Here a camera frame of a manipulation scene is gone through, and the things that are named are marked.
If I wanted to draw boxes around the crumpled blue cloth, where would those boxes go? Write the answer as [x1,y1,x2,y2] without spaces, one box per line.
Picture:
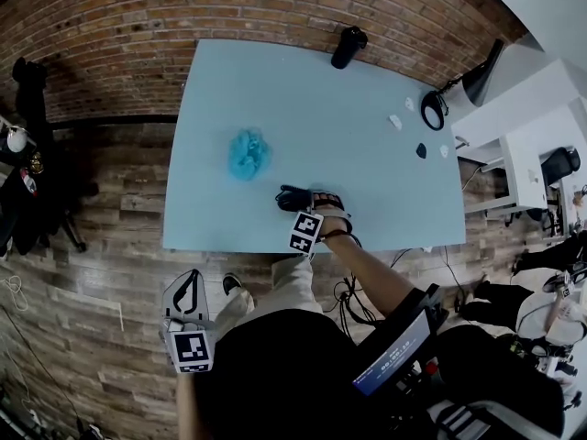
[227,126,273,182]

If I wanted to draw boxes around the person's right forearm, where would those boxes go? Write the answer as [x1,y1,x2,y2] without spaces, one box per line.
[319,231,430,327]

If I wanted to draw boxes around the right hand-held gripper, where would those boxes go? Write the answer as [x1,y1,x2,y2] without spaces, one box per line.
[288,191,355,257]

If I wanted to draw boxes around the black office chair with clothes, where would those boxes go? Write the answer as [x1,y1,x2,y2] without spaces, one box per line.
[9,56,89,254]

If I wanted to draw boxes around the person's left forearm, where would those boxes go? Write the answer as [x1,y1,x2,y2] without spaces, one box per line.
[175,372,199,440]

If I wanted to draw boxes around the black cylindrical speaker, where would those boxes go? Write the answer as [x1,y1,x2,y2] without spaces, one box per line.
[330,25,370,71]

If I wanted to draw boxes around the white floor cable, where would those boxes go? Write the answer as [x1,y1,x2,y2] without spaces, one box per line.
[2,275,28,312]

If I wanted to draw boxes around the person's black shirt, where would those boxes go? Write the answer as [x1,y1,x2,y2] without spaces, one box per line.
[192,308,460,440]

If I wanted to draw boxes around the black mesh office chair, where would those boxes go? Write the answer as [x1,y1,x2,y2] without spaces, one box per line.
[504,146,582,236]

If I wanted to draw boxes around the person's beige trousers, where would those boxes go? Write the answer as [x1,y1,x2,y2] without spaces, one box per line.
[214,253,325,338]

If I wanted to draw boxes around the thin black floor cable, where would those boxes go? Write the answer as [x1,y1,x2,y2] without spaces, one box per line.
[442,244,465,314]

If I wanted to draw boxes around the black desk lamp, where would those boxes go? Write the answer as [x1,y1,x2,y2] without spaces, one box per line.
[420,38,505,131]

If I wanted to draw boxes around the bundle of black floor cables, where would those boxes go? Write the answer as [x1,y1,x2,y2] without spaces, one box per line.
[333,270,386,341]

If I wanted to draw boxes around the white drawer cabinet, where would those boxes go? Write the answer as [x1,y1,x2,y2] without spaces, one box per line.
[498,131,552,211]

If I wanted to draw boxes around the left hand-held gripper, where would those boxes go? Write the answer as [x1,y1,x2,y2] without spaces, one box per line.
[160,268,216,376]

